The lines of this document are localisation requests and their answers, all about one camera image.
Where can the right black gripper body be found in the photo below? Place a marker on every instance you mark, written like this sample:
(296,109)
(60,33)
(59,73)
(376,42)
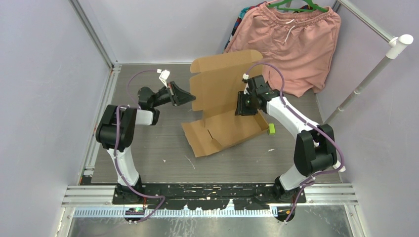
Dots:
(252,93)

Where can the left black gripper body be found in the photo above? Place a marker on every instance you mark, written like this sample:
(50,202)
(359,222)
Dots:
(161,97)

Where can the brown cardboard box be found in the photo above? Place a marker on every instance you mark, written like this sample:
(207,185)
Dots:
(215,83)

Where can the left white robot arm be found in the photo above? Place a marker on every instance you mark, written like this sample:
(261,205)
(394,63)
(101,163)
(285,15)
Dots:
(116,129)

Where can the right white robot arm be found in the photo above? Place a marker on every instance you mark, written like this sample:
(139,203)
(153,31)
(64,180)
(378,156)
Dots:
(314,150)

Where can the small green block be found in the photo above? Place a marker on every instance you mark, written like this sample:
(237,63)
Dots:
(271,129)

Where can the pink shorts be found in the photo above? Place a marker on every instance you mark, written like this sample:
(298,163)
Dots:
(297,48)

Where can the colourful patterned garment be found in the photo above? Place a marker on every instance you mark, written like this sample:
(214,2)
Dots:
(233,29)

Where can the green clothes hanger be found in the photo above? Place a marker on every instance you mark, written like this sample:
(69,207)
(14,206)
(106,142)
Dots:
(296,6)

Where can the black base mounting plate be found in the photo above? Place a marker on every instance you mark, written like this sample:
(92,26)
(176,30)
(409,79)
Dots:
(208,196)

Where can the white clothes rack stand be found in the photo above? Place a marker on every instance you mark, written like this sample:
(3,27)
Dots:
(373,105)

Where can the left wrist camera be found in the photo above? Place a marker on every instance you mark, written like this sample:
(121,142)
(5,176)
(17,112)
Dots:
(163,76)

